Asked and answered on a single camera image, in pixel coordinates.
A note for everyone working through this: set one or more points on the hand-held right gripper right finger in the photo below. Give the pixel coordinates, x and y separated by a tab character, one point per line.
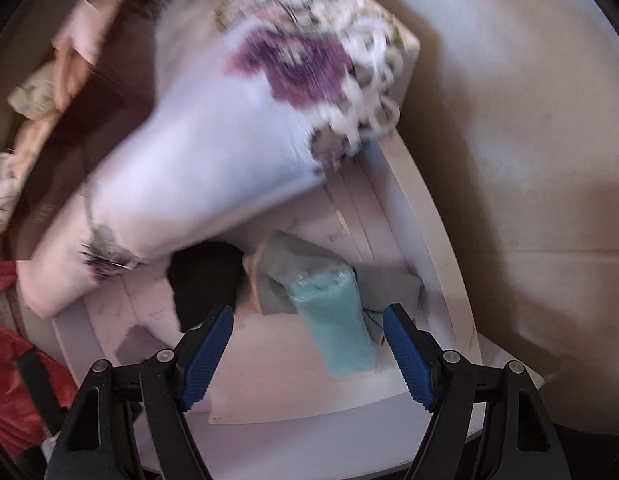
407	355

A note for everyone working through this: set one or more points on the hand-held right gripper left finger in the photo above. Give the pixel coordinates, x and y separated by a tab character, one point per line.
209	355

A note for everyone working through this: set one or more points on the black sock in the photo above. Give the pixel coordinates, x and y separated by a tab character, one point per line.
204	280

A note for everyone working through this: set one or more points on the teal face mask pack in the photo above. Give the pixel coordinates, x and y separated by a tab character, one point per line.
334	330

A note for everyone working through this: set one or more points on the grey and beige cloth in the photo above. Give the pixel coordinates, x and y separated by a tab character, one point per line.
279	270

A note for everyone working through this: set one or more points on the brown tin box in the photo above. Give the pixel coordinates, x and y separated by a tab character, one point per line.
89	125

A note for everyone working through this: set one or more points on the peach cloth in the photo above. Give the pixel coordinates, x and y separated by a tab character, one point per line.
71	75

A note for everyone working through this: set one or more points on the pink cloth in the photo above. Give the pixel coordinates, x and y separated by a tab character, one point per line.
89	25

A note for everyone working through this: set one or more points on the pile of glossy paper sheets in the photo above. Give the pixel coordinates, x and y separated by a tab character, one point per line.
269	390

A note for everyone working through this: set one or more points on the white floral cloth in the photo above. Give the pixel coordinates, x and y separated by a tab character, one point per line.
214	160

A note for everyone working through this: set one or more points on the red shiny fabric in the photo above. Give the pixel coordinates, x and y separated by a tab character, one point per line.
9	380

